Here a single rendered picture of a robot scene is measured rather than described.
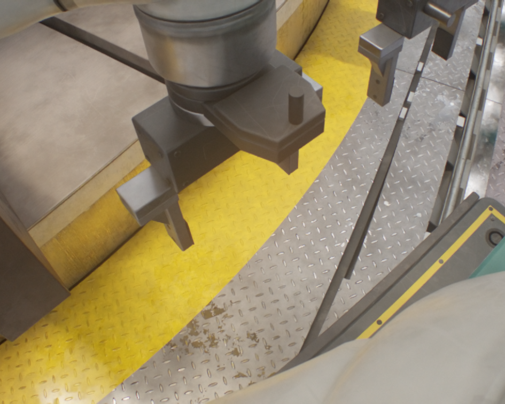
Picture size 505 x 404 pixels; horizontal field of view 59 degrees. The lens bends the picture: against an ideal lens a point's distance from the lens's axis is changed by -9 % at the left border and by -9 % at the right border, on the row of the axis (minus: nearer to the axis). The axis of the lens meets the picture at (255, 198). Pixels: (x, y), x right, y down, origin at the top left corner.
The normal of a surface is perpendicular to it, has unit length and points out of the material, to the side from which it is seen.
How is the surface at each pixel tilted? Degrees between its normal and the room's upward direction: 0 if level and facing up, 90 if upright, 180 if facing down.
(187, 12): 94
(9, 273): 90
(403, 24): 90
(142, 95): 0
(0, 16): 113
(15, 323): 90
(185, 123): 0
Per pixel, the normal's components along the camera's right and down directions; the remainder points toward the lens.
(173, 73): -0.48, 0.74
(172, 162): 0.64, 0.62
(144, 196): -0.05, -0.55
